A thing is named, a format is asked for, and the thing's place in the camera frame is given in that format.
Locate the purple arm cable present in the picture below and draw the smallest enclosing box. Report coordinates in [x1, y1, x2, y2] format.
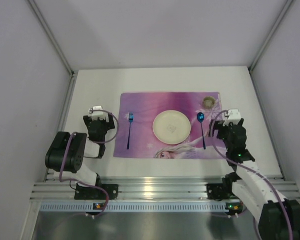
[211, 109, 294, 240]
[58, 109, 119, 218]

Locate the blue metallic spoon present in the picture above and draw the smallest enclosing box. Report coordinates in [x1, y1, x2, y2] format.
[197, 112, 206, 150]

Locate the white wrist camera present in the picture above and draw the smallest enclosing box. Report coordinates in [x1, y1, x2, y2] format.
[223, 109, 242, 126]
[88, 105, 106, 121]

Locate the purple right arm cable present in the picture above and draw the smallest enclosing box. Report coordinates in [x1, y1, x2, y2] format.
[211, 109, 294, 240]

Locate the blue metallic fork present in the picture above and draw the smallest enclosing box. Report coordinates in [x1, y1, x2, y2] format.
[126, 112, 134, 149]

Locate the aluminium rail frame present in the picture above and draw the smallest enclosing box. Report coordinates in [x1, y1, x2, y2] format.
[28, 176, 300, 202]

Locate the purple princess placemat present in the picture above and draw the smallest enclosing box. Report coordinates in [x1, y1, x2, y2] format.
[113, 92, 226, 160]

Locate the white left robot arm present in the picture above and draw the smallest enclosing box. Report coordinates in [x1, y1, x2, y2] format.
[45, 110, 119, 189]

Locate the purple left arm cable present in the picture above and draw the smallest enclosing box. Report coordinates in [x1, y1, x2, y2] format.
[58, 109, 119, 218]

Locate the perforated grey cable duct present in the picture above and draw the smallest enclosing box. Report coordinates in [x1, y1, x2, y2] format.
[39, 201, 243, 213]

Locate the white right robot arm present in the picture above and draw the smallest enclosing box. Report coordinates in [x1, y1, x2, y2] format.
[209, 119, 300, 240]

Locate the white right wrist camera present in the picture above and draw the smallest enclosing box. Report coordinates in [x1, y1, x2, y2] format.
[223, 109, 242, 126]

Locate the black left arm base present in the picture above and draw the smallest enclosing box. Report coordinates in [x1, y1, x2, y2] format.
[69, 180, 119, 200]

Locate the speckled ceramic cup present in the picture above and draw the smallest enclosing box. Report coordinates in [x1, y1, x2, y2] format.
[202, 96, 216, 110]

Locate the cream plate with bear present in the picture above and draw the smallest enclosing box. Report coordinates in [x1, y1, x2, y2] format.
[152, 110, 191, 145]

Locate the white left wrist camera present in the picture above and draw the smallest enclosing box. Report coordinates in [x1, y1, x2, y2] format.
[88, 105, 106, 121]

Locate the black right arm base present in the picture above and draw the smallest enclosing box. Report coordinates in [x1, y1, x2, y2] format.
[206, 172, 241, 201]

